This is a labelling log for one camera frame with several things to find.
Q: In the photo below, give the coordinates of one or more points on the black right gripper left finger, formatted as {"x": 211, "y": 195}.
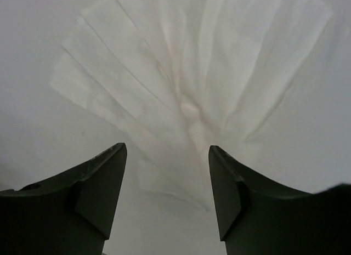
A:
{"x": 69, "y": 213}

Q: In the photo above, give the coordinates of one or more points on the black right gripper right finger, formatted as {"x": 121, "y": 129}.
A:
{"x": 257, "y": 215}

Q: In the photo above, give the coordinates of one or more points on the white pleated skirt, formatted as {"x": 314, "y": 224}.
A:
{"x": 177, "y": 76}

